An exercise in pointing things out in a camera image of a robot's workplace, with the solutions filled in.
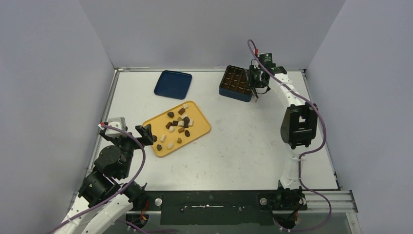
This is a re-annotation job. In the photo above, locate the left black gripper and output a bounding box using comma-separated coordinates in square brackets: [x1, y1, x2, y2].
[102, 123, 153, 177]

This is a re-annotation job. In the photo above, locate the yellow plastic tray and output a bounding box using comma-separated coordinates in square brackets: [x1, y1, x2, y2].
[143, 101, 211, 157]

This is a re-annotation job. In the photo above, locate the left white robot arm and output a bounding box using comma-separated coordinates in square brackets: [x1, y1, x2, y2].
[50, 122, 154, 234]

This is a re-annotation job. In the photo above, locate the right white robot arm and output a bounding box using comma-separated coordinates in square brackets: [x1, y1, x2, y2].
[246, 50, 318, 209]

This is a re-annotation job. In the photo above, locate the dark blue chocolate box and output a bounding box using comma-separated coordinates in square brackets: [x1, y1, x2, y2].
[219, 65, 252, 102]

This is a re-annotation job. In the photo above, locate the white swirl chocolate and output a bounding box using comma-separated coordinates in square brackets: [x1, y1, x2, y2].
[167, 143, 174, 150]

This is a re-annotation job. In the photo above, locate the brown rectangular chocolate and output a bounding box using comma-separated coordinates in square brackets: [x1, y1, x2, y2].
[178, 108, 186, 115]

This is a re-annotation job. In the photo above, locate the dark blue box lid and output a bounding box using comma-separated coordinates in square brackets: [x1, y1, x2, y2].
[154, 70, 192, 100]

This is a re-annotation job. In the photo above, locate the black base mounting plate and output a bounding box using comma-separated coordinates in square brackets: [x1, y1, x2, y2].
[126, 190, 307, 226]

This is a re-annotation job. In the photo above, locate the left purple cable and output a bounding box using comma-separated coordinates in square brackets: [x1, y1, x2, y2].
[45, 122, 147, 234]

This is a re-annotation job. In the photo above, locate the purple cable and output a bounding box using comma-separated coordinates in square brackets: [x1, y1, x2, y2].
[247, 39, 332, 232]
[45, 122, 147, 234]

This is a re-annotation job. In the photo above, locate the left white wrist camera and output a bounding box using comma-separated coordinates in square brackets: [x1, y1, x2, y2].
[105, 117, 127, 138]

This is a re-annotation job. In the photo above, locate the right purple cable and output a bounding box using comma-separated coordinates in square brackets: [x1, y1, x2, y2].
[247, 39, 332, 232]

